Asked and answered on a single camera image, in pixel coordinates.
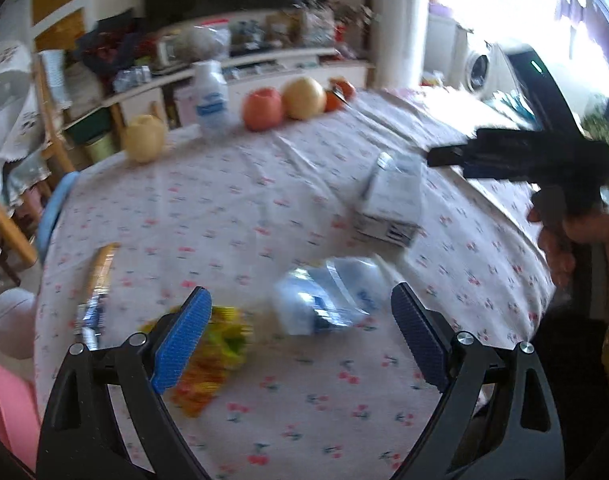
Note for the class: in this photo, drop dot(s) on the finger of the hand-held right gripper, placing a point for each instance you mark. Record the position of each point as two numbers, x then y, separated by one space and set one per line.
504 140
484 162

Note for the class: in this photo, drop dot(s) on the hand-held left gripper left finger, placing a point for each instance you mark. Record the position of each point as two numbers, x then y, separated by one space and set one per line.
182 342

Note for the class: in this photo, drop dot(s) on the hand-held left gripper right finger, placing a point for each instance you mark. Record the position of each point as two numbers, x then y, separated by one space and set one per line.
419 340

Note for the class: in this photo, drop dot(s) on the orange yellow snack packet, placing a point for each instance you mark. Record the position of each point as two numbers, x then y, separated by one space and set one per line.
212 360

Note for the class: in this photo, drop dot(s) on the silver pouch with dark band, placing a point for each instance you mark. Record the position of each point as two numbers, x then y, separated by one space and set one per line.
389 205

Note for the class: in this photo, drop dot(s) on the pink plastic stool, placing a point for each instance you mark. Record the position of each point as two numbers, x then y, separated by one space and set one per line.
4 400

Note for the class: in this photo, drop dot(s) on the person's right hand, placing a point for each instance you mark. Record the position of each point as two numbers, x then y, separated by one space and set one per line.
559 260

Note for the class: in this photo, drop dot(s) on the teal patterned cloth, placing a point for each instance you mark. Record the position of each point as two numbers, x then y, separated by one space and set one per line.
514 106

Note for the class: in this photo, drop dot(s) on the white washing machine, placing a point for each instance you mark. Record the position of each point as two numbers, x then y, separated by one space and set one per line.
479 67

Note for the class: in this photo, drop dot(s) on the gold stick packet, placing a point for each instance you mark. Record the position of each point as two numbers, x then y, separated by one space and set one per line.
97 285

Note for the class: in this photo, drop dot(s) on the white curtain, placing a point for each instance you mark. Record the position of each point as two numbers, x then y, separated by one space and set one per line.
399 25

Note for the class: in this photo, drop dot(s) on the white stool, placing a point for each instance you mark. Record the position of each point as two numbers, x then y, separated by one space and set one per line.
9 320

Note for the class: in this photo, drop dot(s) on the large yellow pear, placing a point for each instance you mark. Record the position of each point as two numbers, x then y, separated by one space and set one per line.
304 98

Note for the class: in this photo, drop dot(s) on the pale yellow pear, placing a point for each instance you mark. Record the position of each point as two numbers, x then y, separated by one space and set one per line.
144 138

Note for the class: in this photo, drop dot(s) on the green waste bin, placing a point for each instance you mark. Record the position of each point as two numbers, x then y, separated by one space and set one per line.
102 147

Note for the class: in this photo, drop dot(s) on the red orange apple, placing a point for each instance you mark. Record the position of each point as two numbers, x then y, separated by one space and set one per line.
263 109

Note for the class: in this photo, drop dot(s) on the pink box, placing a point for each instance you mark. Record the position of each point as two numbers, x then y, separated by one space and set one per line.
184 102

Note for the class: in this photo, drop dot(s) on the white bottle with blue label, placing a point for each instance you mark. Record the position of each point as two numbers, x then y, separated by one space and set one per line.
212 97

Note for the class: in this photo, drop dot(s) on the wooden chair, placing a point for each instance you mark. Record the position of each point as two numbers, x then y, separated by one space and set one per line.
54 115

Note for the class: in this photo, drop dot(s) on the white television cabinet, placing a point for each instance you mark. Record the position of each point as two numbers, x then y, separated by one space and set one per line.
224 72

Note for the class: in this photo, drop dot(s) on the clear plastic bag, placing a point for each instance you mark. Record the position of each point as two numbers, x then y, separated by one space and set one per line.
200 42

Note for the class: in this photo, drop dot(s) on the dark wrapped flower bouquet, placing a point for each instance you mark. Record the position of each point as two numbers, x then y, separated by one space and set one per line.
113 42

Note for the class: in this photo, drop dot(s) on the white mesh food cover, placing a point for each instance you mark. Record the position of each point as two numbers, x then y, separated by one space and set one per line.
7 80

